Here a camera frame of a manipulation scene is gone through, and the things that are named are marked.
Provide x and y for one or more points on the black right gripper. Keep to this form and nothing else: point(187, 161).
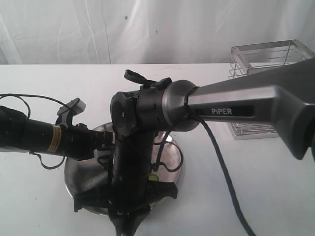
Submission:
point(131, 191)

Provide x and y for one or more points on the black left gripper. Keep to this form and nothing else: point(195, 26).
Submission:
point(79, 142)

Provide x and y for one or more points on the green cucumber piece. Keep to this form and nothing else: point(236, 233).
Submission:
point(153, 177)

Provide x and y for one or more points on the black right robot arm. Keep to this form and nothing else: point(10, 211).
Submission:
point(283, 97)

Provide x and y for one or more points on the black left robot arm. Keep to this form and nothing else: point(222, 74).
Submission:
point(17, 133)

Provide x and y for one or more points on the round steel plate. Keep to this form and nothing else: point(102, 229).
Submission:
point(80, 176)

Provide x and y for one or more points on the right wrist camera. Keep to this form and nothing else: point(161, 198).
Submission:
point(103, 157)

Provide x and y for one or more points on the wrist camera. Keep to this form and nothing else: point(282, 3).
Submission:
point(103, 157)
point(76, 106)

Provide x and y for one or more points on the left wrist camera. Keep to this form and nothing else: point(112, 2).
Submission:
point(76, 106)

